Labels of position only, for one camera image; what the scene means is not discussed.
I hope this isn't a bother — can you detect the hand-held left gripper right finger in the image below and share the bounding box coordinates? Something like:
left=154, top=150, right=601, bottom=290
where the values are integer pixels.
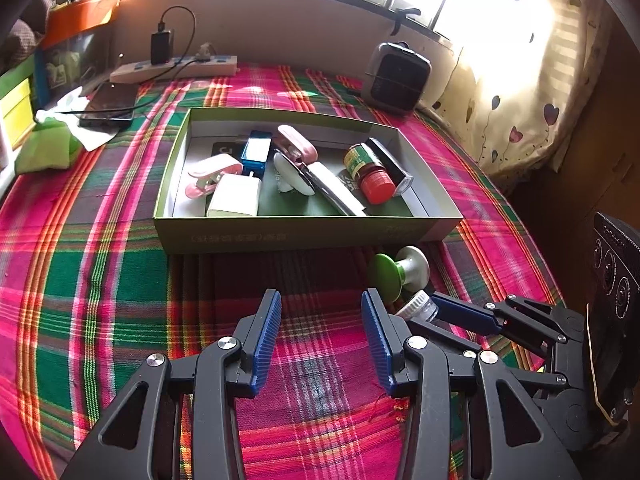
left=361, top=288, right=583, bottom=480

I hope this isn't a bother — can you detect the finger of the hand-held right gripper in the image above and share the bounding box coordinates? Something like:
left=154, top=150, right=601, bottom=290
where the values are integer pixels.
left=431, top=294, right=569, bottom=357
left=406, top=320, right=552, bottom=397

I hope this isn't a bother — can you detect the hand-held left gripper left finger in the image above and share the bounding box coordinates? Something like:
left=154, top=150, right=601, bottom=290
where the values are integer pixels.
left=60, top=288, right=283, bottom=480

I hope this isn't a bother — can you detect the small clear bottle white cap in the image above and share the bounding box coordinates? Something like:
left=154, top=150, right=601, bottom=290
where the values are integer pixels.
left=396, top=290, right=441, bottom=323

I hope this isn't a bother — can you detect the green cardboard box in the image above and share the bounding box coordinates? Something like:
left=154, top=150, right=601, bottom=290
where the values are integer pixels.
left=152, top=106, right=463, bottom=257

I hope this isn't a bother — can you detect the white charger block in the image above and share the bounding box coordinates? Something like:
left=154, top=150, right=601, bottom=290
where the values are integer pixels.
left=206, top=174, right=262, bottom=218

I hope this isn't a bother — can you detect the black grey handheld device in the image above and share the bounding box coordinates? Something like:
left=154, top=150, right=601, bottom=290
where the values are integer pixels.
left=367, top=137, right=415, bottom=197

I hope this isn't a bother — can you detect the silver metal bar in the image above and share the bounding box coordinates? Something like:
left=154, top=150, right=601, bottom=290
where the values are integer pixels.
left=302, top=161, right=368, bottom=217

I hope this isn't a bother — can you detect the red cap bottle green label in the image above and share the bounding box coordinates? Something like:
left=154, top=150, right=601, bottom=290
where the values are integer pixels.
left=342, top=143, right=391, bottom=205

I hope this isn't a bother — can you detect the blue plastic case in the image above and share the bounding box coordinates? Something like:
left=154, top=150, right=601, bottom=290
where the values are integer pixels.
left=240, top=130, right=273, bottom=178

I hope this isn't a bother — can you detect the green white knob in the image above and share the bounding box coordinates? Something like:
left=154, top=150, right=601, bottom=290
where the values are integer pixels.
left=368, top=246, right=431, bottom=305

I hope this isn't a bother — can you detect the pink green plaid blanket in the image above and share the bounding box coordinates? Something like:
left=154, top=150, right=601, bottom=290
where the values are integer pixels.
left=0, top=62, right=571, bottom=480

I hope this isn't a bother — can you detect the cream curtain with hearts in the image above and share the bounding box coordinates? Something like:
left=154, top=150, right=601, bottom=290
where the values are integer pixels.
left=430, top=0, right=621, bottom=181

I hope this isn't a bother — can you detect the white paper sheet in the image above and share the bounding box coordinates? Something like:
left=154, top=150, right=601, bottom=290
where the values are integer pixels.
left=35, top=87, right=121, bottom=151

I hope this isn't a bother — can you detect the white power strip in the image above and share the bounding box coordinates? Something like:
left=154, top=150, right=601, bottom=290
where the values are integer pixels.
left=109, top=54, right=238, bottom=83

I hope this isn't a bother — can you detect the black smartphone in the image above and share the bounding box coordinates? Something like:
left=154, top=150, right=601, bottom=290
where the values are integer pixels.
left=78, top=81, right=139, bottom=128

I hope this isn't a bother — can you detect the green cloth pouch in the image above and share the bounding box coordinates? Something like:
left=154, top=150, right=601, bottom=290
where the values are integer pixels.
left=14, top=122, right=83, bottom=173

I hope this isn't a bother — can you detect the black charger adapter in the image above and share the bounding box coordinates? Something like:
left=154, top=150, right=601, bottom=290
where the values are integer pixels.
left=151, top=30, right=174, bottom=66

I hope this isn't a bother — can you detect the clear plastic bin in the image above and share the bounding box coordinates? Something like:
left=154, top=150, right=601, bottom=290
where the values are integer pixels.
left=35, top=27, right=116, bottom=111

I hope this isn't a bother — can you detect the yellow-green carton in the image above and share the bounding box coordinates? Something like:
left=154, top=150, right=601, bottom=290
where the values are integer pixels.
left=0, top=55, right=38, bottom=151

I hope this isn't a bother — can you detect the orange plastic tray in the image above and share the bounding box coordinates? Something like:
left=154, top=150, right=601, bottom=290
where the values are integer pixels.
left=42, top=0, right=121, bottom=51

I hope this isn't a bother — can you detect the brown cloth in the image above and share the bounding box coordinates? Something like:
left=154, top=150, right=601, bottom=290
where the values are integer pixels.
left=5, top=20, right=46, bottom=61

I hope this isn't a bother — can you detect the beige cord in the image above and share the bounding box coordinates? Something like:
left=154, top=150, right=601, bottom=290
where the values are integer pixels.
left=586, top=304, right=615, bottom=425

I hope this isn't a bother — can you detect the black heater cable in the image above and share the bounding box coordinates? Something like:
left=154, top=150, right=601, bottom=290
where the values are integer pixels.
left=390, top=7, right=423, bottom=48

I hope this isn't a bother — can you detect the black charging cable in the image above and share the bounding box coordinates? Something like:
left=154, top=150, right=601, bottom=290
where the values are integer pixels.
left=50, top=6, right=211, bottom=116

